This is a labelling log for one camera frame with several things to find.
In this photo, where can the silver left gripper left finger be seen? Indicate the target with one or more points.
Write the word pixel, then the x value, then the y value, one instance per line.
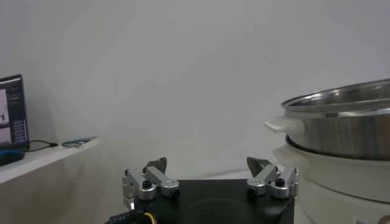
pixel 150 178

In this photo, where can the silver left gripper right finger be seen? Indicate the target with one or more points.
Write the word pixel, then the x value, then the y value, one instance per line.
pixel 268 178

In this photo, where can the stainless steel steamer basket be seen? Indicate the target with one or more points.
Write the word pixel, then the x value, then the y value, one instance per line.
pixel 341 134

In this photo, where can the white electric pot base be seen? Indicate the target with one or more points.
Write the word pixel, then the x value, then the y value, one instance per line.
pixel 341 182

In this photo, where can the white side table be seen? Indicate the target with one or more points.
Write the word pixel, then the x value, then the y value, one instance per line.
pixel 45 173

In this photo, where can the blue computer mouse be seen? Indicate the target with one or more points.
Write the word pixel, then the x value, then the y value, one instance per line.
pixel 9 156

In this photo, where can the dark laptop screen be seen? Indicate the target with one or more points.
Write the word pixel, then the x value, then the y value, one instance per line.
pixel 12 109

